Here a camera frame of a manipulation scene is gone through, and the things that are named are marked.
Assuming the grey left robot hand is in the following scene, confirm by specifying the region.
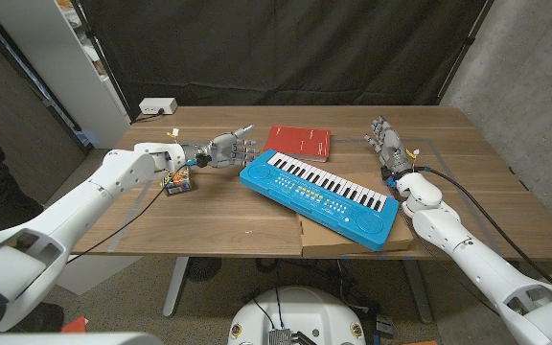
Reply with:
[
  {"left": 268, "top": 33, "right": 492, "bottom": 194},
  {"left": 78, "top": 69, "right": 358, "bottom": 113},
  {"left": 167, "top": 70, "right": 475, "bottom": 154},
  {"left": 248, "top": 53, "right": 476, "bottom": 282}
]
[{"left": 182, "top": 124, "right": 263, "bottom": 170}]

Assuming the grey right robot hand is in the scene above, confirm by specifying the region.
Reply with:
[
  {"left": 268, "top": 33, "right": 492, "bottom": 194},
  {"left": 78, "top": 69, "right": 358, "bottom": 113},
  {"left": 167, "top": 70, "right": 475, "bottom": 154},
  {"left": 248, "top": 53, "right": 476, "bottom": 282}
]
[{"left": 364, "top": 115, "right": 414, "bottom": 180}]

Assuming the blue toy piano keyboard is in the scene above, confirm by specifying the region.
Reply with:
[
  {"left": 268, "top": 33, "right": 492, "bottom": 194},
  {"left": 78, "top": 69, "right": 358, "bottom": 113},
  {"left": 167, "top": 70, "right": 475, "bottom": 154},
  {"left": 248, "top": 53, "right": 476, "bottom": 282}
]
[{"left": 239, "top": 149, "right": 401, "bottom": 252}]

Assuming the red notebook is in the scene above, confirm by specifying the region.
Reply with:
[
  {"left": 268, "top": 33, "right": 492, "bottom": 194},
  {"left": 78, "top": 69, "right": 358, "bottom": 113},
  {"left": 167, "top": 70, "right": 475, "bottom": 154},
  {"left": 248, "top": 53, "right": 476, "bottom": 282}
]
[{"left": 263, "top": 125, "right": 333, "bottom": 163}]

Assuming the white power strip box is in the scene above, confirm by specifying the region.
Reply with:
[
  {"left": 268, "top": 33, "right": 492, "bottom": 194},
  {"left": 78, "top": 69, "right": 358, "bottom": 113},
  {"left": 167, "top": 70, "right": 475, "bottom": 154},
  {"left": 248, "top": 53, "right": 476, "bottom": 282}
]
[{"left": 138, "top": 97, "right": 178, "bottom": 116}]

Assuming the flat cardboard box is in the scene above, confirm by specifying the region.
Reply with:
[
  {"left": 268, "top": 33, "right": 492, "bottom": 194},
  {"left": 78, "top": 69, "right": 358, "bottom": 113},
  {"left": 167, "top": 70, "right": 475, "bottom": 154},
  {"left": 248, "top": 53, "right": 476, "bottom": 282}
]
[{"left": 297, "top": 171, "right": 415, "bottom": 259}]

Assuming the small colourful snack packet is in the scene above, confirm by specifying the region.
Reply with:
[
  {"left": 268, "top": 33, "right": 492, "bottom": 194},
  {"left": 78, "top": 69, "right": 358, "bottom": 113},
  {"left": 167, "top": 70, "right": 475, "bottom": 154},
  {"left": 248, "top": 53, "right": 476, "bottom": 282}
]
[{"left": 161, "top": 167, "right": 195, "bottom": 196}]

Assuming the black backdrop curtain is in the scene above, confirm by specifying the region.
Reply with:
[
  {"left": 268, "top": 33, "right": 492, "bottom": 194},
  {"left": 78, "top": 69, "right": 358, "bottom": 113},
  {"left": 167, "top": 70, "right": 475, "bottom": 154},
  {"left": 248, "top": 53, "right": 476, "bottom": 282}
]
[{"left": 79, "top": 0, "right": 491, "bottom": 120}]

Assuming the round black floor fan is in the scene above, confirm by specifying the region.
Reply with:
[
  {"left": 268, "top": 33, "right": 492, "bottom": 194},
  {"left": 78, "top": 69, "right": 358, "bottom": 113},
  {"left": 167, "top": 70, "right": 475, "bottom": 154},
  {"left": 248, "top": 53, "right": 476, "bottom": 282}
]
[{"left": 184, "top": 257, "right": 223, "bottom": 283}]

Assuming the black backdrop stand pole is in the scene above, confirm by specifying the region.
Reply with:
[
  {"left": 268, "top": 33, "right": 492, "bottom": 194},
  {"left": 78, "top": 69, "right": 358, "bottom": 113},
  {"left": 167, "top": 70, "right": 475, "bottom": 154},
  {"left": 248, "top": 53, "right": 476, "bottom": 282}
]
[
  {"left": 436, "top": 0, "right": 496, "bottom": 104},
  {"left": 71, "top": 0, "right": 136, "bottom": 122}
]

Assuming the grey table leg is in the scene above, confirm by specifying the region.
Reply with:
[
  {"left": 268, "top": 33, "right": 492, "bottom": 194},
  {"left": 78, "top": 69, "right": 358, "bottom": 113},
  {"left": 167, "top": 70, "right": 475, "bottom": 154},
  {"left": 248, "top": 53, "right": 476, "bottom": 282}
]
[
  {"left": 162, "top": 257, "right": 190, "bottom": 318},
  {"left": 402, "top": 258, "right": 434, "bottom": 325}
]

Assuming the grey power adapter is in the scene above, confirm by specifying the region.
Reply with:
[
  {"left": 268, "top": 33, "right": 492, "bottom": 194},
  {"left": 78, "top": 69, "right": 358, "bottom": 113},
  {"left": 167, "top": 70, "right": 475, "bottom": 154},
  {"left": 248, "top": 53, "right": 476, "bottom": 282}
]
[{"left": 375, "top": 314, "right": 396, "bottom": 339}]

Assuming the white robot torso base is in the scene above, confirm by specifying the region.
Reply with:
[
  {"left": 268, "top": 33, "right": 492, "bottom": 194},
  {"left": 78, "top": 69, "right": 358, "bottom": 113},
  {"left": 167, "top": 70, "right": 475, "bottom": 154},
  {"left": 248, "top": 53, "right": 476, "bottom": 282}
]
[{"left": 227, "top": 286, "right": 367, "bottom": 345}]

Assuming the white shelf cabinet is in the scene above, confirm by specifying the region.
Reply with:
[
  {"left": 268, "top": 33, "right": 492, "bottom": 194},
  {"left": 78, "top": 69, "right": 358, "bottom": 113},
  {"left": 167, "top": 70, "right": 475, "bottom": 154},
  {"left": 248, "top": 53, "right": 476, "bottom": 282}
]
[{"left": 0, "top": 0, "right": 131, "bottom": 150}]

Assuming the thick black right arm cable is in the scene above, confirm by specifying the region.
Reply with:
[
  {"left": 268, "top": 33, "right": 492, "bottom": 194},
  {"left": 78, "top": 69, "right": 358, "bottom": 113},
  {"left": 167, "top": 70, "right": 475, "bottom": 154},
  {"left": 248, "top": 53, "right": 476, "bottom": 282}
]
[{"left": 414, "top": 165, "right": 552, "bottom": 288}]

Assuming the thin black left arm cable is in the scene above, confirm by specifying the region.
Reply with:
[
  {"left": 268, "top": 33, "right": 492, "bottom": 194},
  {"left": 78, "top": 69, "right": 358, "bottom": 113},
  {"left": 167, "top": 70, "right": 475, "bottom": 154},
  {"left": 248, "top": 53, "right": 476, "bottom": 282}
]
[{"left": 66, "top": 184, "right": 170, "bottom": 265}]

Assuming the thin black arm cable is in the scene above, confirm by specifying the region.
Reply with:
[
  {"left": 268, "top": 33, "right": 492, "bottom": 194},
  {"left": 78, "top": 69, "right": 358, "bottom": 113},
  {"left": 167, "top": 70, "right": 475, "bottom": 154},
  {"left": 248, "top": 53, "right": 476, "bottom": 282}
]
[
  {"left": 398, "top": 203, "right": 502, "bottom": 317},
  {"left": 66, "top": 184, "right": 170, "bottom": 265}
]

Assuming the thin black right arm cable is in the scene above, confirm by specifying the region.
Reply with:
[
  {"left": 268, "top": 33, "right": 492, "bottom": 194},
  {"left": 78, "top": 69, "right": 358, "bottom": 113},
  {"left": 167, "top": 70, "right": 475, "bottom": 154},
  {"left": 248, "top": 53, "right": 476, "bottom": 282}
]
[{"left": 398, "top": 203, "right": 502, "bottom": 317}]

